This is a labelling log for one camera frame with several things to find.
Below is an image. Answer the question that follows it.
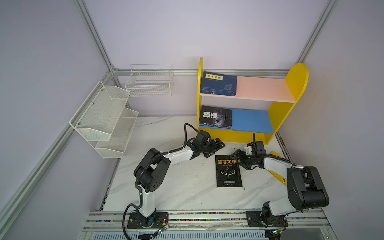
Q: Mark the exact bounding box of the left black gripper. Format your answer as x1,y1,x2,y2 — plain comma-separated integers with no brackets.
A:
200,137,226,159

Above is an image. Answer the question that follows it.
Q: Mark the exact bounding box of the black antler cover book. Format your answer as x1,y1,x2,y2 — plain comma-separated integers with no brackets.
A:
215,155,243,188

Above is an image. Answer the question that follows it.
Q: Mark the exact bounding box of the black wolf cover book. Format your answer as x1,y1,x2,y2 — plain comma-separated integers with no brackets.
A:
199,105,232,129

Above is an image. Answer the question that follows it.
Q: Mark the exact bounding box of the yellow cartoon cover book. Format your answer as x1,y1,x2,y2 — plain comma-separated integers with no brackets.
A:
269,151,288,187

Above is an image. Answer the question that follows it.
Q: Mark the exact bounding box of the navy book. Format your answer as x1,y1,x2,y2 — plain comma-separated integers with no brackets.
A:
200,89,236,97
200,71,237,93

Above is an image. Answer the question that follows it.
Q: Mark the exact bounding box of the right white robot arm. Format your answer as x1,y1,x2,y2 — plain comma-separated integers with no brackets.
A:
231,141,330,227

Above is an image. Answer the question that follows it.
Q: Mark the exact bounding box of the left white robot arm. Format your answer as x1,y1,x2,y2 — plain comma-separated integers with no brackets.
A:
134,131,225,218

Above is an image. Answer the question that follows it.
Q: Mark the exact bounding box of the yellow pink blue bookshelf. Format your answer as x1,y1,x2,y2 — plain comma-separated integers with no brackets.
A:
198,64,309,145

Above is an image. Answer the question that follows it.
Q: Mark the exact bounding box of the white mesh two-tier rack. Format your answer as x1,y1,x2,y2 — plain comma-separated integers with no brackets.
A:
69,82,139,159

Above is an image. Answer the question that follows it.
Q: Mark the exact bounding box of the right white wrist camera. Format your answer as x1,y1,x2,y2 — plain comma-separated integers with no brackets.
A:
245,142,254,155

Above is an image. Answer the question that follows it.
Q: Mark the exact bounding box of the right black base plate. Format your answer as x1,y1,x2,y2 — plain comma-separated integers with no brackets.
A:
246,211,288,228

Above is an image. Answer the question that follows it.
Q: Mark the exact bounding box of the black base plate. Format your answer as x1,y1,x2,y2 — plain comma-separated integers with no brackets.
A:
126,212,169,229
246,211,288,228

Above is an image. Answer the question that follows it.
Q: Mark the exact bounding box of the left black corrugated cable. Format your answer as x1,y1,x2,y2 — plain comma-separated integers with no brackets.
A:
121,122,200,240

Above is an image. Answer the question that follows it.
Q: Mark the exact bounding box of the white wire basket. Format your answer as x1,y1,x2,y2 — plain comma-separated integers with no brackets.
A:
125,65,174,97

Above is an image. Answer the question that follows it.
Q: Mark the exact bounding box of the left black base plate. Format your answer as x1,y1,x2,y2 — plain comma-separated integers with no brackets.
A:
126,212,169,229

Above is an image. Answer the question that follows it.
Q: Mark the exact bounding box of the aluminium front rail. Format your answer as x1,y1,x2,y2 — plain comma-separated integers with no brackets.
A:
82,209,331,232

